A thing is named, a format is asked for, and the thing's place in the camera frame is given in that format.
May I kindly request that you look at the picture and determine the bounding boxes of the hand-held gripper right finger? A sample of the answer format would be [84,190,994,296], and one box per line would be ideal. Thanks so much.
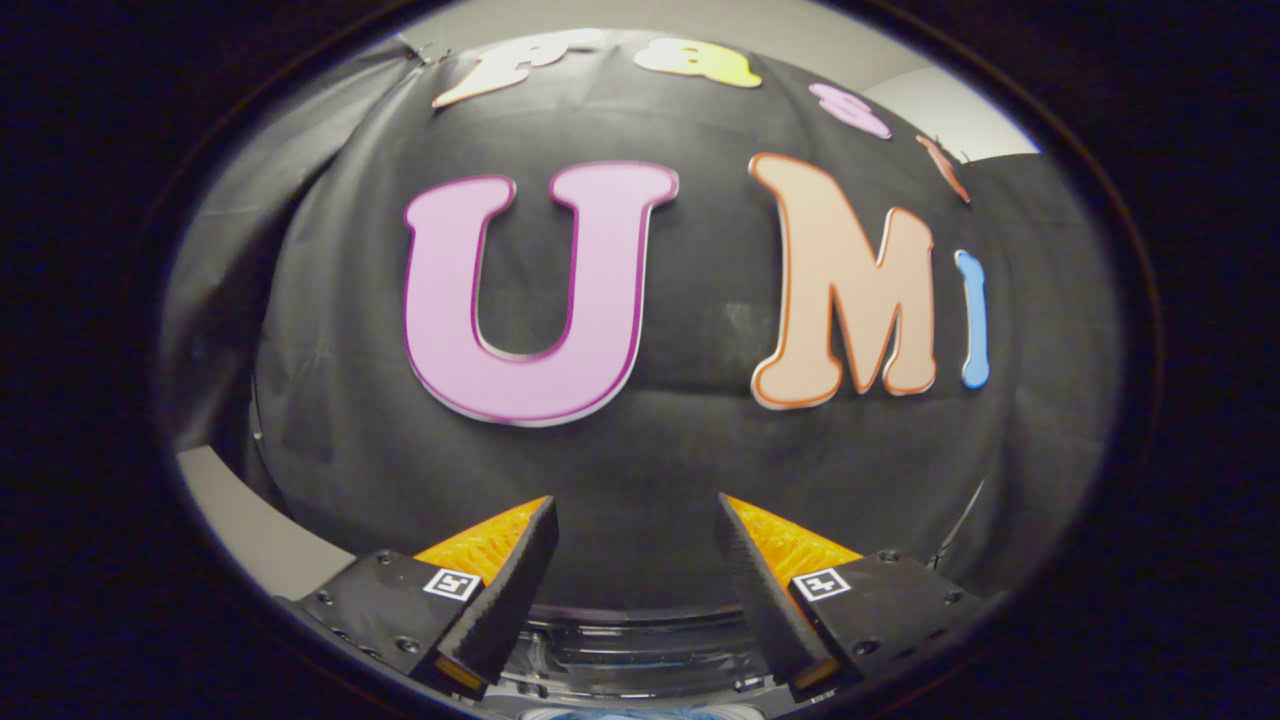
[715,493,986,703]

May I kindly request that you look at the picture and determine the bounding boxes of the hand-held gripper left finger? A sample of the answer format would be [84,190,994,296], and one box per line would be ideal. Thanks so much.
[290,495,561,701]

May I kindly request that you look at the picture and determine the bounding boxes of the light blue button shirt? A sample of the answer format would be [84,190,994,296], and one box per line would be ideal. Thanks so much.
[545,706,726,720]

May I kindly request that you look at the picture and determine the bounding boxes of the black backdrop cloth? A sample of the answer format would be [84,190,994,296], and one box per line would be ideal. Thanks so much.
[160,30,1121,613]

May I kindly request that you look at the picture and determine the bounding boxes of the backdrop stand pole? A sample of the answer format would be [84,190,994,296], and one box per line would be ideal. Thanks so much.
[933,478,988,569]

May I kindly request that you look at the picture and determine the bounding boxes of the grey and beige cabinet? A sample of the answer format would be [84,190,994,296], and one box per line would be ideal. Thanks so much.
[175,445,356,601]

